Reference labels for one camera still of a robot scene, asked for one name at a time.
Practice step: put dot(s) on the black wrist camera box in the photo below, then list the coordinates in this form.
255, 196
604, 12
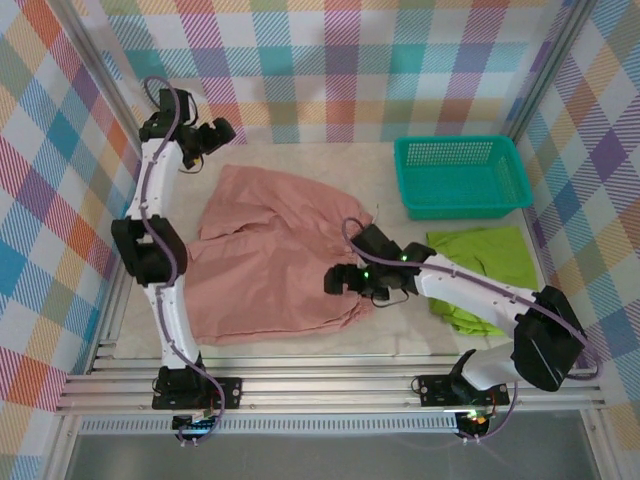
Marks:
176, 106
375, 241

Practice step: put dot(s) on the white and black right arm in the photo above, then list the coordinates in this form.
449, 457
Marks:
475, 285

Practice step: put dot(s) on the pink shorts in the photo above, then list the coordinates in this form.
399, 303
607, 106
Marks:
265, 260

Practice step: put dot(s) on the aluminium right corner post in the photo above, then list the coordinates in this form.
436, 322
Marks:
550, 70

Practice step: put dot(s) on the lime green shorts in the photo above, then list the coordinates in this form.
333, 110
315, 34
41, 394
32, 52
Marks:
500, 255

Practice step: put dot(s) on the aluminium left side rail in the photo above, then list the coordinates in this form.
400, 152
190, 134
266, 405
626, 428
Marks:
112, 310

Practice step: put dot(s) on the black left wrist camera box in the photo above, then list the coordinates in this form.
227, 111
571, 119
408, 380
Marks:
176, 106

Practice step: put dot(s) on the aluminium front rail beam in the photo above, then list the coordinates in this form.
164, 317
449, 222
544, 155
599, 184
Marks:
325, 385

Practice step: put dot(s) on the aluminium left corner post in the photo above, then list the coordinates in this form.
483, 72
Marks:
106, 70

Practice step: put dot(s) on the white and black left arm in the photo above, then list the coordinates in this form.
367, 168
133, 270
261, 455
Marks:
172, 320

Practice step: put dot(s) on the teal plastic basket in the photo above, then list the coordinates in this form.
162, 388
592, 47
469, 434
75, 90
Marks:
450, 195

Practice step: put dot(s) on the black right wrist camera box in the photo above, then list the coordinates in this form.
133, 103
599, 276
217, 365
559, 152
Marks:
375, 241

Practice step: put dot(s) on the aluminium corner post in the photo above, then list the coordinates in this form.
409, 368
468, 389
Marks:
550, 70
106, 70

